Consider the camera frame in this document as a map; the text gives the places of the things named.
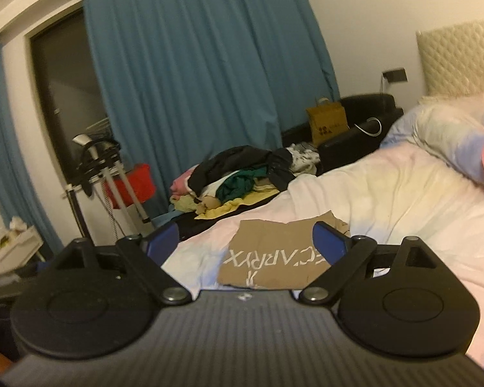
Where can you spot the white tissue box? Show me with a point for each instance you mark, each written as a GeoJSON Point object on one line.
{"type": "Point", "coordinates": [18, 225]}

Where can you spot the white dressing table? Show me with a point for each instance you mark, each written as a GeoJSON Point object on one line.
{"type": "Point", "coordinates": [12, 254]}

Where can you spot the pile of mixed clothes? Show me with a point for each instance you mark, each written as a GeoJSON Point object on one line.
{"type": "Point", "coordinates": [234, 173]}

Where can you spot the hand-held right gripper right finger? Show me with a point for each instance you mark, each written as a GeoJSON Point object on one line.
{"type": "Point", "coordinates": [326, 242]}

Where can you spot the wide blue curtain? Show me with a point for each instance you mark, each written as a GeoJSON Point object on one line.
{"type": "Point", "coordinates": [201, 68]}

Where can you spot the khaki printed t-shirt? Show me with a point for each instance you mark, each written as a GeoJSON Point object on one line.
{"type": "Point", "coordinates": [266, 238]}

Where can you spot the black leather armchair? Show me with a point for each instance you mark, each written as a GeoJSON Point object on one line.
{"type": "Point", "coordinates": [367, 109]}

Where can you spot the pastel tie-dye pillow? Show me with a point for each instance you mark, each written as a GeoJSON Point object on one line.
{"type": "Point", "coordinates": [447, 133]}

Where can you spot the yellow paper bag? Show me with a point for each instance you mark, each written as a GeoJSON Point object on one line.
{"type": "Point", "coordinates": [326, 123]}

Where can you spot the cream padded headboard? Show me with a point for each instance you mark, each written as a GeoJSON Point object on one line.
{"type": "Point", "coordinates": [459, 60]}

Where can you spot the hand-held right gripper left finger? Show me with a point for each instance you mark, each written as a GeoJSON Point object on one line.
{"type": "Point", "coordinates": [164, 242]}

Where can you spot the black wall switch panel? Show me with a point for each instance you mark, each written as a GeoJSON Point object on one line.
{"type": "Point", "coordinates": [397, 75]}

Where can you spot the black metal stand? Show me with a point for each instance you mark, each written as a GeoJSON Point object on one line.
{"type": "Point", "coordinates": [80, 213]}

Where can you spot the pastel tie-dye duvet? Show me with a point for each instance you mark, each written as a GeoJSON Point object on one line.
{"type": "Point", "coordinates": [407, 201]}

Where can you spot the narrow blue curtain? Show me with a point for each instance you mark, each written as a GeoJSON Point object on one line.
{"type": "Point", "coordinates": [12, 149]}

